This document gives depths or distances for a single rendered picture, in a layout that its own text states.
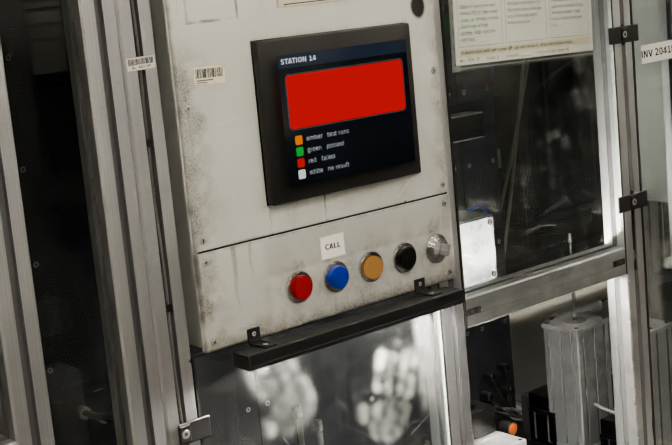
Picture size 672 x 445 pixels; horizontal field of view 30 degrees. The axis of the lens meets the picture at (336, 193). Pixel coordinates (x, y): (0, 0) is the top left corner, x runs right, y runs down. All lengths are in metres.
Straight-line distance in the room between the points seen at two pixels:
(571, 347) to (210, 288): 0.94
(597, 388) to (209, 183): 1.05
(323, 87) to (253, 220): 0.19
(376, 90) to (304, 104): 0.12
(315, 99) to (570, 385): 0.94
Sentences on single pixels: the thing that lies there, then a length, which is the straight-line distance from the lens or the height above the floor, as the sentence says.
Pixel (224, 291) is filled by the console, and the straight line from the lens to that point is 1.51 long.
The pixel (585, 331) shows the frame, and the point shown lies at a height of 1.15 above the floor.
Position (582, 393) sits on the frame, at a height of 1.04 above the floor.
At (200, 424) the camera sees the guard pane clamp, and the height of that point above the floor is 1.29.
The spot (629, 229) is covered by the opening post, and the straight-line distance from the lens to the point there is 2.06.
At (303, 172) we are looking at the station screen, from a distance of 1.53.
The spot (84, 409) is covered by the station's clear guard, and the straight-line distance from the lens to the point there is 1.47.
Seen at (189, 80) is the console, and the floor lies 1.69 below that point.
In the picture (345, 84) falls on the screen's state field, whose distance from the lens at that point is 1.57.
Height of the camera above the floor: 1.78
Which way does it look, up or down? 9 degrees down
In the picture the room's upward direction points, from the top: 5 degrees counter-clockwise
